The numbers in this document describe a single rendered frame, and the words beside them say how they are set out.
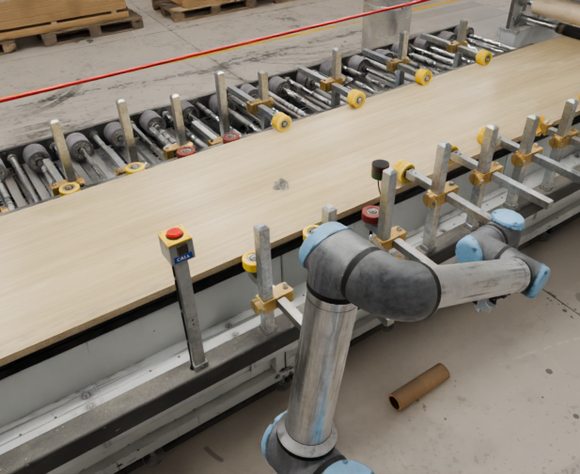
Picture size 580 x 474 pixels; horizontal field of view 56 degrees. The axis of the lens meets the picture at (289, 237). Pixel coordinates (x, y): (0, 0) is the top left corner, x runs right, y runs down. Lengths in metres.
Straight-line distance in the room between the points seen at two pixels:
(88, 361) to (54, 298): 0.23
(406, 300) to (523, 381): 1.85
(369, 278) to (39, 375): 1.18
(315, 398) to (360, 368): 1.43
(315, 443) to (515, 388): 1.54
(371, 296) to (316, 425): 0.44
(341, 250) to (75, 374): 1.14
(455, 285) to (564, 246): 2.56
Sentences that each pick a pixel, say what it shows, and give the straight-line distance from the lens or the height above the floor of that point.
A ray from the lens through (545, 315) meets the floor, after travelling 3.16.
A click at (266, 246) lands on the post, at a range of 1.63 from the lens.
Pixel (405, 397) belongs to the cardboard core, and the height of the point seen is 0.07.
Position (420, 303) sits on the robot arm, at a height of 1.38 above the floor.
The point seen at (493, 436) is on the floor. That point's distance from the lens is 2.59.
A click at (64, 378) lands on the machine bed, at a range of 1.92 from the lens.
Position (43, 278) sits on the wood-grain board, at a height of 0.90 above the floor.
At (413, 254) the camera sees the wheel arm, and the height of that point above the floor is 0.86.
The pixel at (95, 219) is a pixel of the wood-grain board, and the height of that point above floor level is 0.90.
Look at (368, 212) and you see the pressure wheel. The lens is 2.07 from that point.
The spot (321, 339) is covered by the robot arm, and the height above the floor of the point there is 1.22.
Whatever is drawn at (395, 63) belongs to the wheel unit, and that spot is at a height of 0.97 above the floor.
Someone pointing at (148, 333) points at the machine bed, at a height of 0.72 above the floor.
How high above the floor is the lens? 2.08
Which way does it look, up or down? 38 degrees down
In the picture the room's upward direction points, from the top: 2 degrees counter-clockwise
